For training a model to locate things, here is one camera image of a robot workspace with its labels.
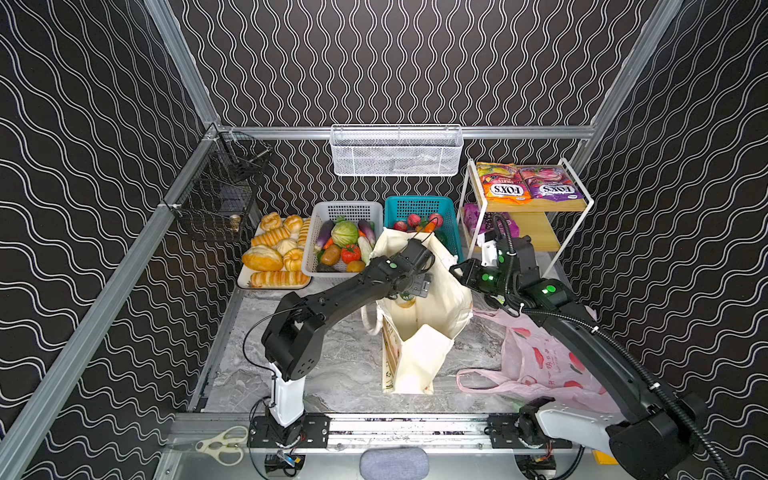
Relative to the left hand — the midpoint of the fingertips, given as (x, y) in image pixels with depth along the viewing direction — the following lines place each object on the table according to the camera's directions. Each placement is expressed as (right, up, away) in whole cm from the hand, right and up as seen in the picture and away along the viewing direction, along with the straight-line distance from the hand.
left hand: (422, 281), depth 86 cm
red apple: (+11, +21, +30) cm, 39 cm away
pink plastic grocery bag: (+31, -22, -5) cm, 38 cm away
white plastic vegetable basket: (-35, +24, +27) cm, 50 cm away
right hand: (+6, +4, -10) cm, 13 cm away
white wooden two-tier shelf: (+57, +20, +35) cm, 69 cm away
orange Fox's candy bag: (+22, +27, -5) cm, 35 cm away
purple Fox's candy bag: (+35, +28, -5) cm, 45 cm away
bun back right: (-46, +20, +29) cm, 58 cm away
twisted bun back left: (-55, +21, +30) cm, 66 cm away
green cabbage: (-25, +16, +20) cm, 36 cm away
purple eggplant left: (-33, +15, +24) cm, 44 cm away
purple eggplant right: (-17, +17, +23) cm, 33 cm away
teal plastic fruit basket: (-5, +26, +31) cm, 41 cm away
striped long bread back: (-54, +14, +24) cm, 61 cm away
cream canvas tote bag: (-4, -8, -25) cm, 26 cm away
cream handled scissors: (-49, -39, -14) cm, 64 cm away
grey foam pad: (-9, -40, -18) cm, 45 cm away
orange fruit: (+6, +18, +26) cm, 32 cm away
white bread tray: (-42, 0, +14) cm, 45 cm away
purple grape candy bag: (+21, +18, +3) cm, 28 cm away
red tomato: (-23, +8, +17) cm, 30 cm away
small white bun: (-47, +11, +23) cm, 54 cm away
